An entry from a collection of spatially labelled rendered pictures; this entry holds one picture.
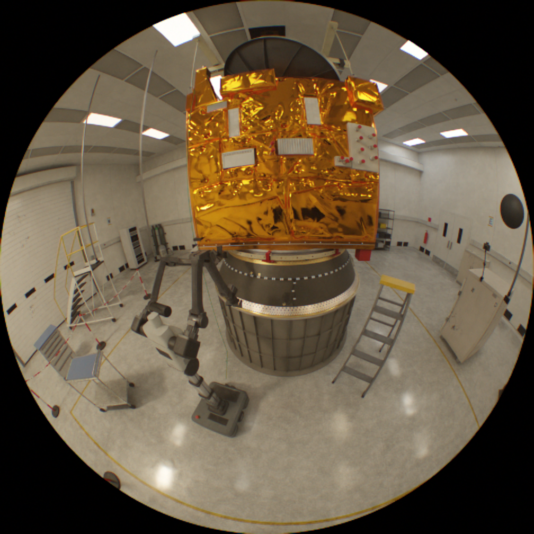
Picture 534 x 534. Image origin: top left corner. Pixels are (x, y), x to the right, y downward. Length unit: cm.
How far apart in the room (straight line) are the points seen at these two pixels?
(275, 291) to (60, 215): 754
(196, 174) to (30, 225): 659
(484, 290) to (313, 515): 366
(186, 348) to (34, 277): 683
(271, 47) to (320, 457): 460
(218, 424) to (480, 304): 409
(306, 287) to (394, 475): 270
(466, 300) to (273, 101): 398
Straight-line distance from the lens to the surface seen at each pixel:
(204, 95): 219
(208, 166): 174
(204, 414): 224
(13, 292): 735
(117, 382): 323
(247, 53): 274
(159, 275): 133
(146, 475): 285
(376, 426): 259
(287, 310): 168
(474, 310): 364
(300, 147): 166
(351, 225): 169
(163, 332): 100
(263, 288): 170
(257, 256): 167
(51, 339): 444
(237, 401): 219
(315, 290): 173
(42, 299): 740
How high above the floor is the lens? 228
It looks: 25 degrees down
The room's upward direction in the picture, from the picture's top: 4 degrees counter-clockwise
